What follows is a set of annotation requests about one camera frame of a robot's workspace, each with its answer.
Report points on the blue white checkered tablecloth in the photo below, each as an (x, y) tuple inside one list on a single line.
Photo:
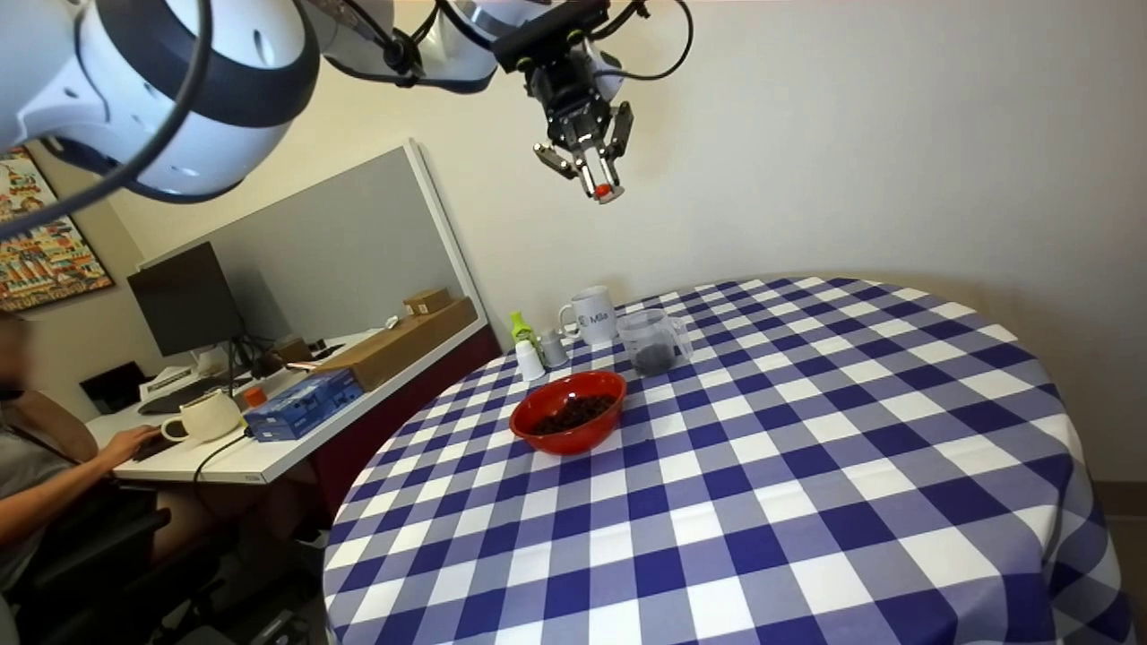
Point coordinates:
[(777, 504)]

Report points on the blue rectangular box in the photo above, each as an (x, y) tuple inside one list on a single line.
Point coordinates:
[(299, 410)]

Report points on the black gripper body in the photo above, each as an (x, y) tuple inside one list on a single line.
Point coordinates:
[(574, 103)]

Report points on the black office chair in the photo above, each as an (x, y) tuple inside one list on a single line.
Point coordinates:
[(85, 578)]

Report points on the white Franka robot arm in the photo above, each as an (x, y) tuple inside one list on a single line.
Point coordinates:
[(181, 94)]

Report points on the black computer monitor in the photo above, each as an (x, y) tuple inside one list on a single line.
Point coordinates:
[(183, 299)]

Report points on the white translucent mug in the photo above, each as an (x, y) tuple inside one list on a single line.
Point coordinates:
[(594, 321)]

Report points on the long brown cardboard box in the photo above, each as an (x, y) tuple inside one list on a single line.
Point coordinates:
[(406, 342)]

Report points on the grey white-framed partition panel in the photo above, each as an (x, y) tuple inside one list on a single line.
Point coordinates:
[(345, 253)]

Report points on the white office desk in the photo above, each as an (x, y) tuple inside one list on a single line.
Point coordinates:
[(263, 461)]

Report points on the white bottle green cap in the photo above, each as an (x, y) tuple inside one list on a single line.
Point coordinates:
[(529, 358)]

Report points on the seated person grey shirt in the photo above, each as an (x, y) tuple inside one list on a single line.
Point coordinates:
[(38, 478)]

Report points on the framed colourful wall picture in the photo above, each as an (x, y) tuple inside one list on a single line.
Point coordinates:
[(40, 256)]

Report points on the clear plastic jug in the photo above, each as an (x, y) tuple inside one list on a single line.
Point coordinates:
[(652, 346)]

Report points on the white coffee mug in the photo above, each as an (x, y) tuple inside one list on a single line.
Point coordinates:
[(209, 417)]

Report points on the small grey glass jar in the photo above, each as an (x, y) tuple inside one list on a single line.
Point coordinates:
[(555, 353)]

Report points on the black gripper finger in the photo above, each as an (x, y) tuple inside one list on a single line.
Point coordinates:
[(562, 159), (619, 130)]

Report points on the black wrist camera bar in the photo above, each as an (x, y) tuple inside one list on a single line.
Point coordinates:
[(551, 31)]

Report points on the red plastic bowl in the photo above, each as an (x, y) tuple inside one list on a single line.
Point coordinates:
[(533, 433)]

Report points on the small black box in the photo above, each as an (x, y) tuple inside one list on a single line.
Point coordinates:
[(114, 389)]

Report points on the dark red desk cabinet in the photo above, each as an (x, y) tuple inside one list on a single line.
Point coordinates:
[(380, 424)]

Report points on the white desk phone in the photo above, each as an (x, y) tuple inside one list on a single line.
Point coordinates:
[(172, 389)]

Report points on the dark bits in bowl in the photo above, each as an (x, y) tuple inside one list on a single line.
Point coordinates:
[(572, 412)]

